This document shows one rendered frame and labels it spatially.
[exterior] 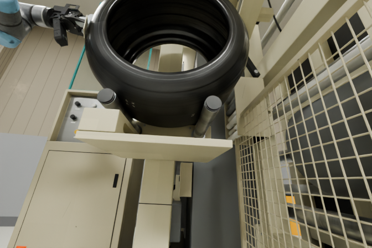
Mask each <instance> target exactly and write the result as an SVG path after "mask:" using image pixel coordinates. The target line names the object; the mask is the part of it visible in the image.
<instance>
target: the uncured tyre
mask: <svg viewBox="0 0 372 248"><path fill-rule="evenodd" d="M164 44H178V45H183V46H186V47H189V48H191V49H193V50H195V51H197V52H198V53H199V54H200V55H201V56H202V57H203V58H204V59H205V60H206V62H207V63H206V64H204V65H202V66H199V67H197V68H194V69H190V70H186V71H180V72H172V73H165V72H158V71H152V70H147V69H143V68H140V67H138V66H135V65H134V63H135V61H136V60H137V59H138V58H139V57H140V56H141V55H142V54H143V53H144V52H146V51H147V50H149V49H151V48H153V47H156V46H159V45H164ZM249 46H250V43H249V34H248V31H247V28H246V25H245V23H244V21H243V19H242V18H241V16H240V15H239V13H238V11H237V10H236V8H235V7H234V6H233V4H232V3H231V2H230V1H229V0H104V1H103V2H102V3H101V4H100V5H99V7H98V8H97V10H96V12H95V13H94V15H93V16H92V18H91V20H90V23H89V25H88V27H87V31H86V35H85V51H86V56H87V60H88V62H89V66H90V69H91V71H92V73H93V75H94V76H95V78H96V79H97V81H98V82H99V83H100V85H101V86H102V87H103V88H104V89H106V88H108V89H111V90H113V91H114V93H115V94H116V95H117V97H118V98H119V99H120V101H121V102H122V104H123V105H124V107H125V108H126V110H127V111H128V113H129V114H130V115H131V117H132V118H134V119H135V120H137V121H139V122H142V123H145V124H148V125H151V126H156V127H164V128H176V127H184V126H189V125H192V124H195V123H197V122H198V119H199V116H200V114H201V111H202V108H203V106H204V102H205V100H206V98H207V97H209V96H217V97H218V98H219V99H220V100H221V103H222V105H223V104H224V103H225V101H226V100H227V99H228V97H229V95H230V94H231V92H232V90H233V89H234V87H235V85H236V84H237V82H238V80H239V79H240V77H241V76H242V74H243V72H244V70H245V67H246V64H247V59H248V55H249ZM124 98H126V99H128V100H130V101H133V102H135V103H136V107H137V108H135V107H132V106H130V105H127V104H125V101H124ZM193 113H197V115H196V116H193V117H189V115H190V114H193Z"/></svg>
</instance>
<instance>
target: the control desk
mask: <svg viewBox="0 0 372 248"><path fill-rule="evenodd" d="M98 93H99V91H86V90H70V89H66V90H65V93H64V96H63V99H62V101H61V104H60V106H59V109H58V112H57V114H56V117H55V120H54V123H53V125H52V128H51V130H50V133H49V136H48V139H47V142H46V144H45V147H44V150H43V153H42V155H41V158H40V160H39V163H38V166H37V168H36V171H35V173H34V177H33V179H32V182H31V184H30V187H29V190H28V192H27V196H26V198H25V201H24V203H23V206H22V209H21V211H20V214H19V217H18V219H17V222H16V224H15V227H14V230H13V232H12V236H11V238H10V241H9V243H8V246H7V248H16V247H17V246H26V248H132V245H133V237H134V233H135V224H136V217H137V209H138V202H139V197H140V189H141V181H142V174H143V166H144V159H135V158H121V157H118V156H116V155H114V154H111V153H108V152H106V151H104V150H102V149H99V148H97V147H94V146H92V145H90V144H88V143H85V142H83V141H81V140H78V139H76V138H75V135H76V132H77V131H79V130H78V126H79V123H80V120H81V117H82V113H83V110H84V108H85V107H89V108H98V109H105V108H104V107H103V106H102V105H101V104H100V103H99V101H98V100H97V94H98Z"/></svg>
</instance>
